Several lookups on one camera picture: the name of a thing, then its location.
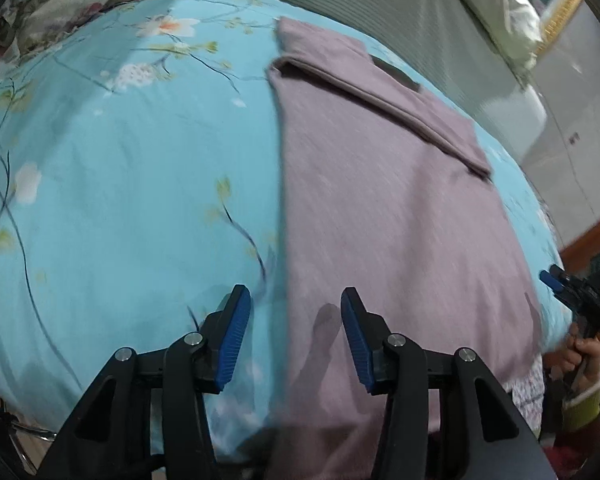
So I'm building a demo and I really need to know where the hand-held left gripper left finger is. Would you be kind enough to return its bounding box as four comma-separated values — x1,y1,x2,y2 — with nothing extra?
44,284,251,480

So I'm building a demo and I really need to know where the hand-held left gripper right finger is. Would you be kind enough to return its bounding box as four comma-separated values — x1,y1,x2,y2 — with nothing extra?
340,287,556,480

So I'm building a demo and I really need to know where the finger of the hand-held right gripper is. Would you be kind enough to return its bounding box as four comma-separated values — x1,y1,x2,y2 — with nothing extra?
539,269,567,294
550,263,581,287

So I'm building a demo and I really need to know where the mauve knit garment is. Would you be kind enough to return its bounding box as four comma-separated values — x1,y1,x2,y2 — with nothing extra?
266,16,543,480

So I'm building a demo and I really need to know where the person's right forearm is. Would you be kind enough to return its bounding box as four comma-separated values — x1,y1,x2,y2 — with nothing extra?
552,379,600,463

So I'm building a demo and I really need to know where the person's right hand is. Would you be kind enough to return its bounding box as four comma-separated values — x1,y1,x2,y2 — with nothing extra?
545,321,600,392

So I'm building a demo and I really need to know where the purple patterned bed sheet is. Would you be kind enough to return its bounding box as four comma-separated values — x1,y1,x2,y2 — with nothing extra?
502,355,548,436

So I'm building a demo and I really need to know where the light blue floral quilt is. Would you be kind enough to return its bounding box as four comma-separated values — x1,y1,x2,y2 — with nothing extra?
0,0,563,463

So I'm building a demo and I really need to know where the cream pillow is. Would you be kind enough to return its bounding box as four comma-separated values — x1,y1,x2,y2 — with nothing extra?
432,0,543,76

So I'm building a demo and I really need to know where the wooden bed frame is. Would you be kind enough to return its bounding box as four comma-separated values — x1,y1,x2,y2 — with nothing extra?
557,209,600,275

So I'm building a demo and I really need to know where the metal stool frame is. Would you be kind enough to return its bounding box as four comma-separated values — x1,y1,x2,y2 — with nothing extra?
0,385,57,476

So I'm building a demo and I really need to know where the gold picture frame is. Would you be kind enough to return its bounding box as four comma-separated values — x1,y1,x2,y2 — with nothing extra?
530,0,586,58

